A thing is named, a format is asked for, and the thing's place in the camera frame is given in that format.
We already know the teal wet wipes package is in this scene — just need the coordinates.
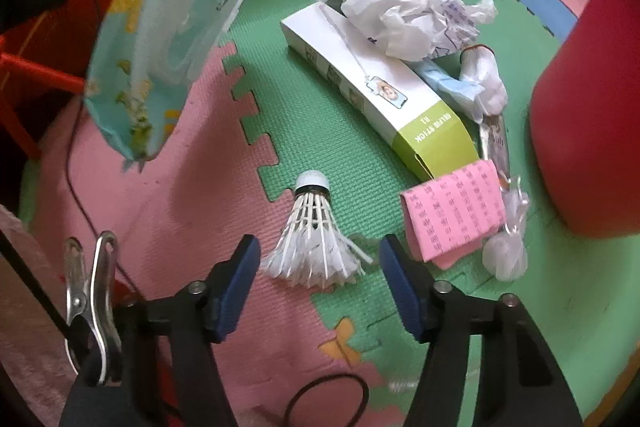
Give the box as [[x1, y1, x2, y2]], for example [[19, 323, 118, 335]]
[[84, 0, 244, 168]]

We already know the white plastic bag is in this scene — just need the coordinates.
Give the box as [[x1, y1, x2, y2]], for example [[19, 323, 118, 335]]
[[341, 0, 498, 62]]

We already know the metal spring clip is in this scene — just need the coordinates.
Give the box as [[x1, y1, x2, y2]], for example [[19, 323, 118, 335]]
[[64, 231, 122, 386]]

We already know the white shuttlecock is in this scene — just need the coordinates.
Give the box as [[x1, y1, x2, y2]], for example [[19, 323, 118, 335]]
[[262, 170, 373, 289]]

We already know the small clear wrapper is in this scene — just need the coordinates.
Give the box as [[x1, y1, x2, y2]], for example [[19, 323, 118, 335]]
[[482, 176, 530, 282]]

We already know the pink folded paper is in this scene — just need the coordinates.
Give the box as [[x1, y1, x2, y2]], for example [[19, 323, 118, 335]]
[[400, 160, 506, 270]]

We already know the silver foil tube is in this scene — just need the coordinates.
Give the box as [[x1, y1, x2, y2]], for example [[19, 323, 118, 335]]
[[478, 115, 511, 182]]

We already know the red bucket green rim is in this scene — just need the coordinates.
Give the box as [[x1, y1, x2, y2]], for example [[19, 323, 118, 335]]
[[529, 0, 639, 237]]

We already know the white green cardboard box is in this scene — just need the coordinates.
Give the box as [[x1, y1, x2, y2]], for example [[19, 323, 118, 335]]
[[281, 2, 480, 181]]

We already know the light blue face mask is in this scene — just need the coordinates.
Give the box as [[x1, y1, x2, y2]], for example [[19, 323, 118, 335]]
[[406, 58, 484, 124]]

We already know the crumpled white tissue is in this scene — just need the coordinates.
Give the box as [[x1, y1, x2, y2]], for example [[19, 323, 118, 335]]
[[459, 44, 509, 124]]

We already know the red stool frame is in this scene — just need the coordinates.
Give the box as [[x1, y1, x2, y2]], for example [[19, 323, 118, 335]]
[[0, 38, 86, 160]]

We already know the black cable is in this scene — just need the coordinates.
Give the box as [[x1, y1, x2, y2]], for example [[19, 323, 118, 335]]
[[282, 371, 371, 427]]

